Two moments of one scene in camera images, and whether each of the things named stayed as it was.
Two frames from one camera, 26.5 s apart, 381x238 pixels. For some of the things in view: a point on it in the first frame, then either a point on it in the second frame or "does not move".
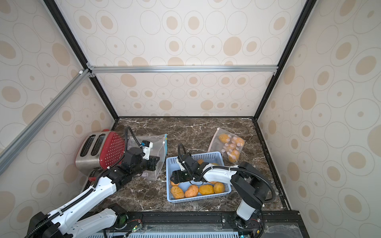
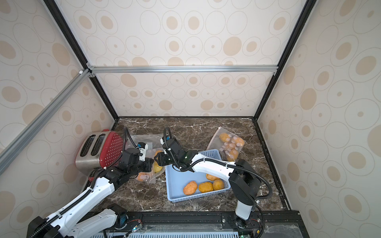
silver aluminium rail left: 21,140 does not move
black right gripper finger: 175,177 → 161,161
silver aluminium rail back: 182,69 does not move
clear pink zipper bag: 229,146 does not move
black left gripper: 154,161 does not move
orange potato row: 173,184 → 140,174
